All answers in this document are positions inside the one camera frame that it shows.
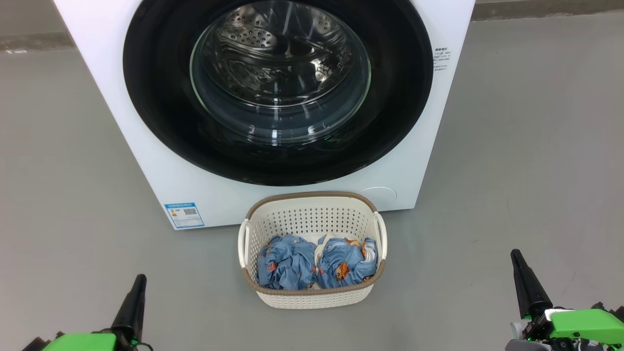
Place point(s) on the black round glass washer door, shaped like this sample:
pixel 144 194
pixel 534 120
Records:
pixel 161 97

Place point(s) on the cream perforated basket brown rim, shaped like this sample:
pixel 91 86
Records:
pixel 312 214

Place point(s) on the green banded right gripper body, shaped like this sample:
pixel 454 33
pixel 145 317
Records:
pixel 585 324

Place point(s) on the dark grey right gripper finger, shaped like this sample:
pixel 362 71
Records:
pixel 529 292

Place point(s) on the printed grey text label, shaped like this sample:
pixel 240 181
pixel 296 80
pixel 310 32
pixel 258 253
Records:
pixel 441 59

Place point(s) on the white front-load washing machine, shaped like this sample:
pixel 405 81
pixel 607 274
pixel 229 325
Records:
pixel 122 146

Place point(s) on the blue cartoon print garment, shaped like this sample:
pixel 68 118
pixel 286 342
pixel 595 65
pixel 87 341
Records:
pixel 343 263
pixel 287 263

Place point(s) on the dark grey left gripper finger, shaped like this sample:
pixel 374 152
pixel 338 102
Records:
pixel 130 312

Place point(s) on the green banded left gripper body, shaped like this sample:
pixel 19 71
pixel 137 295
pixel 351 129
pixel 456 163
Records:
pixel 83 342

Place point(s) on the blue energy label sticker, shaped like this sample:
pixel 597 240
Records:
pixel 184 215

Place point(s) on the round white filter cover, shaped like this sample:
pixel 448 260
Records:
pixel 380 199

